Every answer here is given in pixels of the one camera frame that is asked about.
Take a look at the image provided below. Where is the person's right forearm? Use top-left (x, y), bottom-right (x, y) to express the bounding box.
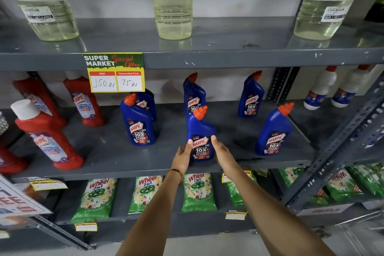
top-left (223, 166), bottom-right (336, 256)

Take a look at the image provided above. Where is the grey metal shelf unit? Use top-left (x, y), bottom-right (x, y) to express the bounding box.
top-left (0, 16), bottom-right (384, 250)

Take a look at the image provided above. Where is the person's right hand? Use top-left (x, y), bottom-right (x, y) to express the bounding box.
top-left (211, 135), bottom-right (241, 175)

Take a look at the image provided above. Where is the green and yellow price sign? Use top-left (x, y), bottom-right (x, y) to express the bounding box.
top-left (82, 52), bottom-right (146, 94)

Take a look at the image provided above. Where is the person's left forearm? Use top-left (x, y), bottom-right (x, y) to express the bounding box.
top-left (115, 170), bottom-right (184, 256)

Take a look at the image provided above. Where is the white bottle with red cap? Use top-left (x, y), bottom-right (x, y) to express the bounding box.
top-left (331, 64), bottom-right (371, 108)
top-left (303, 65), bottom-right (338, 111)

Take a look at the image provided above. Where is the blue toilet cleaner bottle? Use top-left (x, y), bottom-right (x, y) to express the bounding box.
top-left (186, 105), bottom-right (217, 163)

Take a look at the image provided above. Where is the grey slotted-angle shelf rack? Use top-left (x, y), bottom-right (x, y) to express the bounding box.
top-left (281, 71), bottom-right (384, 235)

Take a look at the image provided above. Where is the white and red offer sign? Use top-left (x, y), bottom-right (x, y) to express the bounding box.
top-left (0, 174), bottom-right (53, 221)

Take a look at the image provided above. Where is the person's left hand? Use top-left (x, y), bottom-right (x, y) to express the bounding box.
top-left (171, 139), bottom-right (193, 173)

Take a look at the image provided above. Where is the row of green detergent packets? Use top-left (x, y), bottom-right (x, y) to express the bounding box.
top-left (70, 163), bottom-right (384, 224)

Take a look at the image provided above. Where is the group of blue cleaner bottles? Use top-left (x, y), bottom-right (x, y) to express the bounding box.
top-left (120, 70), bottom-right (295, 156)

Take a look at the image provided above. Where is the clear liquid bleach bottle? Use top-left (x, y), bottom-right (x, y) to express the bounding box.
top-left (148, 0), bottom-right (193, 40)
top-left (293, 0), bottom-right (373, 41)
top-left (0, 0), bottom-right (80, 42)

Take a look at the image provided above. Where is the white shelf label strip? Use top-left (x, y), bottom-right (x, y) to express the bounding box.
top-left (298, 204), bottom-right (353, 217)

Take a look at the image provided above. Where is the red bathroom cleaner bottle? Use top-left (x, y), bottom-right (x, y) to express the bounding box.
top-left (12, 72), bottom-right (67, 127)
top-left (10, 99), bottom-right (85, 171)
top-left (0, 144), bottom-right (29, 175)
top-left (63, 71), bottom-right (106, 127)

